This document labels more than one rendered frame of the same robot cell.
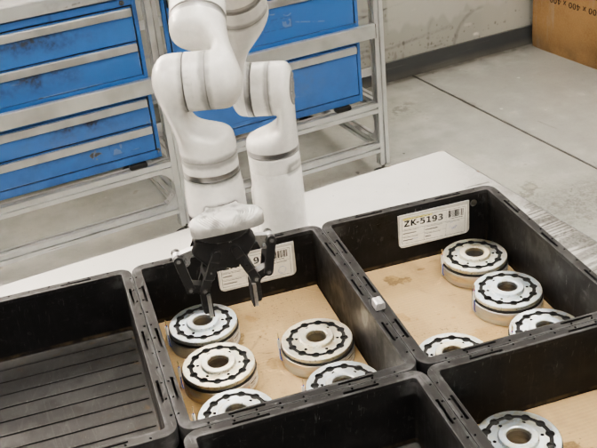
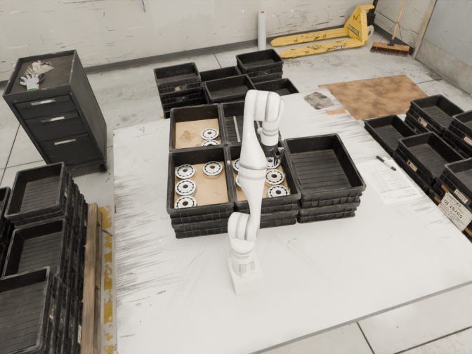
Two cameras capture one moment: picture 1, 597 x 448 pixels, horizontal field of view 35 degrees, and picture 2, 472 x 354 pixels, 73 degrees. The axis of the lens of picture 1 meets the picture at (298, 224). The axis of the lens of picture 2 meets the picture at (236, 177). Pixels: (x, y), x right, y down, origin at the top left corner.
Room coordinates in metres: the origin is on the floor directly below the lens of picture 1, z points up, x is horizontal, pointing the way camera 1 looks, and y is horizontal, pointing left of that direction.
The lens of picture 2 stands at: (2.17, 0.14, 2.01)
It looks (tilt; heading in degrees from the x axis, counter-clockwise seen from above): 46 degrees down; 190
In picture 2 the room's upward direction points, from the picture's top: 4 degrees counter-clockwise
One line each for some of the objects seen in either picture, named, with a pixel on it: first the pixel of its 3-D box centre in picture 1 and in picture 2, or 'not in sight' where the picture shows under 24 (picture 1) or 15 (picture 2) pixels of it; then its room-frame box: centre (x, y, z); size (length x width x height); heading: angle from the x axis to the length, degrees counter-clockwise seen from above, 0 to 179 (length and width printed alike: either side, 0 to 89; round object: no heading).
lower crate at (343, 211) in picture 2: not in sight; (317, 185); (1.00, 0.35, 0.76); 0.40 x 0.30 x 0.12; 14
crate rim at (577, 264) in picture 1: (461, 268); (199, 177); (1.15, -0.23, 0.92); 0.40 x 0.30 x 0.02; 14
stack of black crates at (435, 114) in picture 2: not in sight; (433, 126); (-0.17, 1.42, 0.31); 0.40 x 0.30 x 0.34; 24
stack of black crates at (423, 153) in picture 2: not in sight; (424, 169); (0.36, 1.21, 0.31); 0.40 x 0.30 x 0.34; 23
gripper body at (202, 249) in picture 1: (221, 235); (269, 147); (1.07, 0.10, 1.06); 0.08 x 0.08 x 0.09
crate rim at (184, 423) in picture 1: (260, 318); (260, 170); (1.08, 0.06, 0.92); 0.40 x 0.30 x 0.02; 14
